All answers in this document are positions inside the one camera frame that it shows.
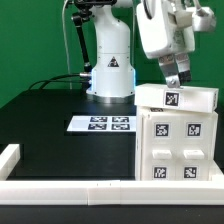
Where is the black cable bundle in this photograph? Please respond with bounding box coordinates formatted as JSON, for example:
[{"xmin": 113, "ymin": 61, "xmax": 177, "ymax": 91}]
[{"xmin": 27, "ymin": 73, "xmax": 92, "ymax": 91}]

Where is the white cabinet body box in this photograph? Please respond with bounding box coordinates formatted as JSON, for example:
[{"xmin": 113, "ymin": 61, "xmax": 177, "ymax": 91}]
[{"xmin": 134, "ymin": 106, "xmax": 224, "ymax": 183}]

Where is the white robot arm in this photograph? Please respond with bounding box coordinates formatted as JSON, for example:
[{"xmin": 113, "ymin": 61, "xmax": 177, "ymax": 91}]
[{"xmin": 73, "ymin": 0, "xmax": 195, "ymax": 103}]

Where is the white U-shaped fence frame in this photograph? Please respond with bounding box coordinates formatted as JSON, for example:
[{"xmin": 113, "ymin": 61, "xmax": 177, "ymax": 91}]
[{"xmin": 0, "ymin": 144, "xmax": 224, "ymax": 205}]

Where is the white marker base plate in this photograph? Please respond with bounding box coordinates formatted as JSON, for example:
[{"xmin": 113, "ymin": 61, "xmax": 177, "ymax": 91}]
[{"xmin": 67, "ymin": 116, "xmax": 136, "ymax": 132}]

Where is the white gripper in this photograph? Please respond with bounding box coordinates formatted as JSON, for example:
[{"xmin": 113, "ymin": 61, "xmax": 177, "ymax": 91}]
[{"xmin": 136, "ymin": 0, "xmax": 195, "ymax": 88}]

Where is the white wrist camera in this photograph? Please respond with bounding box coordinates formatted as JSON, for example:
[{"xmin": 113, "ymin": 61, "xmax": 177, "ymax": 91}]
[{"xmin": 187, "ymin": 7, "xmax": 217, "ymax": 32}]

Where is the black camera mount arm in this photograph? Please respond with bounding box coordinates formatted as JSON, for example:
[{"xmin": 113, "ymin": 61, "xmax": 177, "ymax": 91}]
[{"xmin": 71, "ymin": 0, "xmax": 117, "ymax": 72}]

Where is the white cabinet door panel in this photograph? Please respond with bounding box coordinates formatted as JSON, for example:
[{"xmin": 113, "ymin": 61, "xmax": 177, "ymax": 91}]
[
  {"xmin": 141, "ymin": 113, "xmax": 177, "ymax": 180},
  {"xmin": 177, "ymin": 112, "xmax": 218, "ymax": 181}
]

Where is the small white cabinet top block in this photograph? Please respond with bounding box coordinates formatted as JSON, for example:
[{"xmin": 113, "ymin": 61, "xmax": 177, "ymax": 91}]
[{"xmin": 134, "ymin": 84, "xmax": 219, "ymax": 113}]

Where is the white hanging cable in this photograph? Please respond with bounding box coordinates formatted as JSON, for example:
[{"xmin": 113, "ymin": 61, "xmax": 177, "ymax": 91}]
[{"xmin": 61, "ymin": 0, "xmax": 74, "ymax": 90}]

